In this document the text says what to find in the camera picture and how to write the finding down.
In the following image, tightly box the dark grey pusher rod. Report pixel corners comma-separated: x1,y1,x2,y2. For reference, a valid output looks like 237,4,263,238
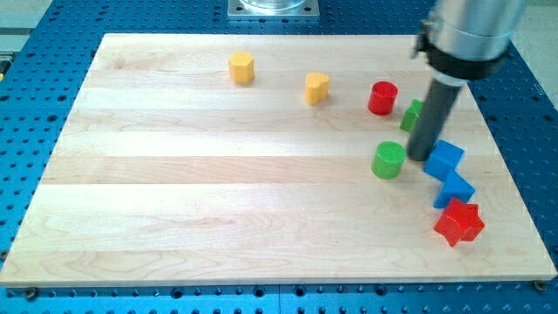
407,78,461,161

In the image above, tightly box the red cylinder block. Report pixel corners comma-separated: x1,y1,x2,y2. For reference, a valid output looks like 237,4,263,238
368,81,398,116

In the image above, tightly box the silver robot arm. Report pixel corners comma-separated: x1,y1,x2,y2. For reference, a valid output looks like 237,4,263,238
407,0,525,161

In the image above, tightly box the green star block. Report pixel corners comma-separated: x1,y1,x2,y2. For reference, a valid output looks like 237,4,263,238
399,99,424,132

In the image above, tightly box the blue cube block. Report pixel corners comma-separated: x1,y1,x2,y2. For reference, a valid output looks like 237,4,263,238
424,140,465,181

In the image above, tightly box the green cylinder block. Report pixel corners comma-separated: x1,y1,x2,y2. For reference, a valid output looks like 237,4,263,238
371,141,406,180

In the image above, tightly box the blue triangle block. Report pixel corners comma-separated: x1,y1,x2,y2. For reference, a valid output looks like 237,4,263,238
433,171,476,208

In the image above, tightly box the yellow heart block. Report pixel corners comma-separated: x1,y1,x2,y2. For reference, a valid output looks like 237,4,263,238
304,72,330,106

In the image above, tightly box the red star block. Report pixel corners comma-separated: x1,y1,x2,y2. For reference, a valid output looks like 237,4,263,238
433,198,485,247

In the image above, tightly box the yellow hexagon block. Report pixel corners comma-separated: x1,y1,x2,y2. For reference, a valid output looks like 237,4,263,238
228,51,255,84

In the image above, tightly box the right board clamp screw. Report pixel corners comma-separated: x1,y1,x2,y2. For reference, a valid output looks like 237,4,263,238
533,281,547,292

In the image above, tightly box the board clamp screw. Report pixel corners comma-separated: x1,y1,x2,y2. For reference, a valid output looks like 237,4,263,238
533,281,547,292
23,287,38,300

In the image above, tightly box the wooden board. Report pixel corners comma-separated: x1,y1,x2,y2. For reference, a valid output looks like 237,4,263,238
1,34,556,288

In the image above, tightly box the left board clamp screw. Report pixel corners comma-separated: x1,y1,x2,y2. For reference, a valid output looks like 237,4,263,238
23,287,38,300

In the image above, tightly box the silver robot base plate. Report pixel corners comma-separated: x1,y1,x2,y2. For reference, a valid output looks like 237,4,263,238
228,0,320,19

